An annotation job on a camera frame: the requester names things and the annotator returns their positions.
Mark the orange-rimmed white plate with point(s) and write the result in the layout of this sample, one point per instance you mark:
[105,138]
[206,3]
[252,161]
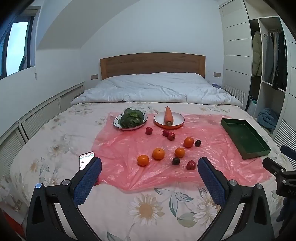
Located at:
[178,119]

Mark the low slatted wall cabinet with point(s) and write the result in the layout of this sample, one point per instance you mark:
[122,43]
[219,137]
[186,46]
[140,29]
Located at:
[39,115]

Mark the red cloth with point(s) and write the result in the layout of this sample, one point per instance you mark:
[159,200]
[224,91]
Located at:
[9,223]

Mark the green rectangular tray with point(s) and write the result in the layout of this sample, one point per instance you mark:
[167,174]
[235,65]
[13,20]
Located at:
[245,136]

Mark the white wardrobe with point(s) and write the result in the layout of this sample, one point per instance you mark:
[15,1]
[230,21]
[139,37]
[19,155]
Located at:
[238,46]

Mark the wooden headboard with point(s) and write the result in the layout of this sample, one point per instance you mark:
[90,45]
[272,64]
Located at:
[152,62]

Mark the white blue-rimmed plate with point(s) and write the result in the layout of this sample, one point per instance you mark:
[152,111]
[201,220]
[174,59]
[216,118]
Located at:
[145,118]

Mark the white duvet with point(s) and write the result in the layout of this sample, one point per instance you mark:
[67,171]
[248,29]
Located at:
[157,88]

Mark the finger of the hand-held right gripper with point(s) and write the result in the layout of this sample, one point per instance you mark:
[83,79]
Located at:
[288,151]
[271,165]

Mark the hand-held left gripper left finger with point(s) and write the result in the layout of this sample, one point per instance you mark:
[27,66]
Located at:
[89,180]

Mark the dark hanging garments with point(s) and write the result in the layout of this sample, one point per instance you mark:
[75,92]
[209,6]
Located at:
[279,62]

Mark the blue folded towel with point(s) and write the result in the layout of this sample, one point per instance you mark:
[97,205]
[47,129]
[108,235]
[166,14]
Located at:
[267,119]

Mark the window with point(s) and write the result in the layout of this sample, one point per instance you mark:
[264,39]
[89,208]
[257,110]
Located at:
[17,46]

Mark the leafy green vegetable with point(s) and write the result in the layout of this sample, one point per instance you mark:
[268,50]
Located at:
[130,118]

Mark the small blue bedside item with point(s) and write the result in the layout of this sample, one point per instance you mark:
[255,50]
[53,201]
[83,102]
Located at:
[216,85]

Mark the white bag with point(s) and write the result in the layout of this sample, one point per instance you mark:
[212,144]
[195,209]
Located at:
[252,105]

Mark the smartphone in red case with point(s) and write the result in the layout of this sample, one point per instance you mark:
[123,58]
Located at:
[84,160]

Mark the dark plum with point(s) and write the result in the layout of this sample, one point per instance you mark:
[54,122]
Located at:
[176,160]
[197,142]

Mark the orange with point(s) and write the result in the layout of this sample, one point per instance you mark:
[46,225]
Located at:
[143,160]
[188,142]
[158,153]
[180,152]

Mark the carrot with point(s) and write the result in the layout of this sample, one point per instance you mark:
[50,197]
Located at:
[168,115]

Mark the grey hanging garment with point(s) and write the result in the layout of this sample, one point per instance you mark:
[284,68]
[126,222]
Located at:
[268,60]

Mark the pale green hanging jacket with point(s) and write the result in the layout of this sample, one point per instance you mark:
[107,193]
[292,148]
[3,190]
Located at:
[256,55]

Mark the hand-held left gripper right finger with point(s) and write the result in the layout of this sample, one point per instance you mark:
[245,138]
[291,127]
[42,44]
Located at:
[211,183]

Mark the pink plastic sheet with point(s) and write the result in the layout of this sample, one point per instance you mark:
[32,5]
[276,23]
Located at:
[129,143]

